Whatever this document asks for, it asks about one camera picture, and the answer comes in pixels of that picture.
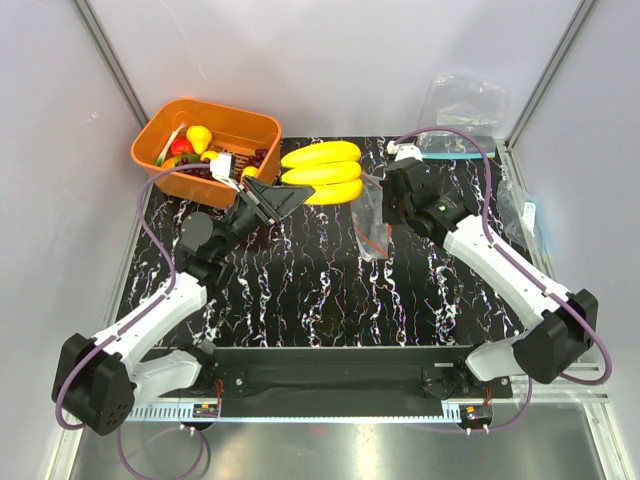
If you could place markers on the yellow banana bunch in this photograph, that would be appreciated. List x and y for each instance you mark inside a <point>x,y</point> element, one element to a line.
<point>331,168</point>

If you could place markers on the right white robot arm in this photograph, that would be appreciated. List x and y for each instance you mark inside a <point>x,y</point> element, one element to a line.
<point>557,323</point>

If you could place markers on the orange plastic basket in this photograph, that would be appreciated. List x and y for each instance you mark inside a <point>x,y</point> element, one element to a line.
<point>252,138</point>

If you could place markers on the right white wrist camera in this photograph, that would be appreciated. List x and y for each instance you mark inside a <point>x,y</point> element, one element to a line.
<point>403,151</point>

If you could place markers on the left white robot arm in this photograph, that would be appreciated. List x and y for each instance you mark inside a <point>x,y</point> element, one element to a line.
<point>100,379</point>

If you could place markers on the yellow pear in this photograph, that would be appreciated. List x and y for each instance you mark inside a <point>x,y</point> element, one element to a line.
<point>199,137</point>

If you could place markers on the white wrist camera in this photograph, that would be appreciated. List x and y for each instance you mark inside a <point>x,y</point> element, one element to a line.
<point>221,169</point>
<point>403,151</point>

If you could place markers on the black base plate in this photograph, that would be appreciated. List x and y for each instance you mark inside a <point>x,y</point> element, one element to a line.
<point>353,383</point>

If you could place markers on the yellow lemon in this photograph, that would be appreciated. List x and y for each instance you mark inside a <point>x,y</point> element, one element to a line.
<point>209,156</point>

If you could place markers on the red apple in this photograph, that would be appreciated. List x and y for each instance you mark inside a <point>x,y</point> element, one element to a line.
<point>181,146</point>

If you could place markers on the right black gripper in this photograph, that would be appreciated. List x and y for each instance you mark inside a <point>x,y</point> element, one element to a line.
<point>390,217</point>

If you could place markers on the red zip clear bag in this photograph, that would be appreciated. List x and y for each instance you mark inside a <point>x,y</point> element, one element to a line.
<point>372,233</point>

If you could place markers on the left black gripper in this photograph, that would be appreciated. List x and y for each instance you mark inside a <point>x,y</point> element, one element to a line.
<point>271,203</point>

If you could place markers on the small yellow orange fruit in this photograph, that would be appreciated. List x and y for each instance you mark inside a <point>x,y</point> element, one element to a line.
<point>249,171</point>

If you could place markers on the clear plastic bag right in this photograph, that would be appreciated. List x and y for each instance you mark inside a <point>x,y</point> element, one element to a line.
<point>518,213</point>

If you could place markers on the blue zip plastic bag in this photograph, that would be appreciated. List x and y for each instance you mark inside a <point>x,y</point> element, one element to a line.
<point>467,103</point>

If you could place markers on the orange green mango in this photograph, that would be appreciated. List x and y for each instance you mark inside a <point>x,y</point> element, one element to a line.
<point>171,162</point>

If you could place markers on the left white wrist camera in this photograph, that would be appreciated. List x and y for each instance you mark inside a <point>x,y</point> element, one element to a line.
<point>221,169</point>

